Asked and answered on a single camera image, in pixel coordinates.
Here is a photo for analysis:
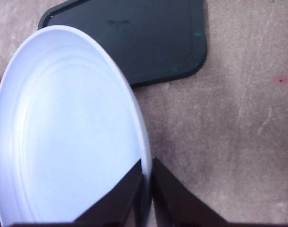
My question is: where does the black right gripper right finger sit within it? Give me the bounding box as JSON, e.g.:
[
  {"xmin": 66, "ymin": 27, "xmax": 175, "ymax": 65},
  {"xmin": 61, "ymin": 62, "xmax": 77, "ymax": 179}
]
[{"xmin": 152, "ymin": 158, "xmax": 288, "ymax": 227}]

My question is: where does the blue round plate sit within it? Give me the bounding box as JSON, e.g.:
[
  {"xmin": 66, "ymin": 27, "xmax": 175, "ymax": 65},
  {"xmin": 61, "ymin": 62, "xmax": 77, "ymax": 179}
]
[{"xmin": 0, "ymin": 25, "xmax": 152, "ymax": 227}]

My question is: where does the black rectangular tray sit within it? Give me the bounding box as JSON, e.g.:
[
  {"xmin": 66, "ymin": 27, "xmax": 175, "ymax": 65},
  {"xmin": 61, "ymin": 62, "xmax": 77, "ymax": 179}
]
[{"xmin": 39, "ymin": 0, "xmax": 207, "ymax": 86}]

